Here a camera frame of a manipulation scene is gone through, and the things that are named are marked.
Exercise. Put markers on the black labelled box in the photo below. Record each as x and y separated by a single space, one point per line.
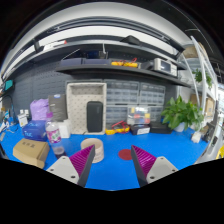
140 129

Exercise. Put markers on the red round coaster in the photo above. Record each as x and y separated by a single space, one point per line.
125 154

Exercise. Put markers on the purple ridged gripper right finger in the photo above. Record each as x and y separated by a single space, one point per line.
150 168

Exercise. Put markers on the blue tissue box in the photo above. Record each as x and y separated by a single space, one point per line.
35 130

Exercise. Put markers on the clear box with coloured parts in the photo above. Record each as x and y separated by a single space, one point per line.
138 115

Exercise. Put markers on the white shelf rack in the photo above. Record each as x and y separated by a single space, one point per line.
209 86

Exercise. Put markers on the brown cardboard box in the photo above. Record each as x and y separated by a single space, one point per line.
31 152

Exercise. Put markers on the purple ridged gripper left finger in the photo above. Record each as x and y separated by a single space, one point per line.
75 168

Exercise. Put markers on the black rectangular speaker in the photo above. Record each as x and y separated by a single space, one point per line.
94 116

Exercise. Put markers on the grey device on shelf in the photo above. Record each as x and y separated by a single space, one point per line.
165 67

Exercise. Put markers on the grey drawer organiser cabinet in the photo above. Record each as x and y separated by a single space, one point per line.
123 94

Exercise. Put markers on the green potted plant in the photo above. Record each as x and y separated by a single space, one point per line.
178 111

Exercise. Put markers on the small white box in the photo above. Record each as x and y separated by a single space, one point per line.
64 128

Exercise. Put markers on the dark grey package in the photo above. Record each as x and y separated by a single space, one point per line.
57 105

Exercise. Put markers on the purple plastic bag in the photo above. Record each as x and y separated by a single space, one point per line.
39 109

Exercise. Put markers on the plastic bottle with pink label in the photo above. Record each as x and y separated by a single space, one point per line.
54 136

